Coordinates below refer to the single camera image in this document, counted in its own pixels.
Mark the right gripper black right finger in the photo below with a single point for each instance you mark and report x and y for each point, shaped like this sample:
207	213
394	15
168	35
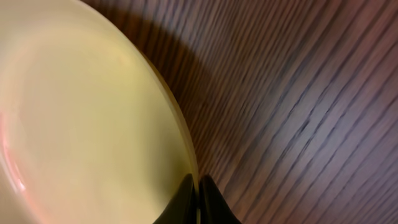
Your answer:
213	207

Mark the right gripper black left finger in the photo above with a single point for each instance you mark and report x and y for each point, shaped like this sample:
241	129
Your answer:
182	208

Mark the yellow plate front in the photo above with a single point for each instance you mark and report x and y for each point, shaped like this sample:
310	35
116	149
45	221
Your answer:
90	133

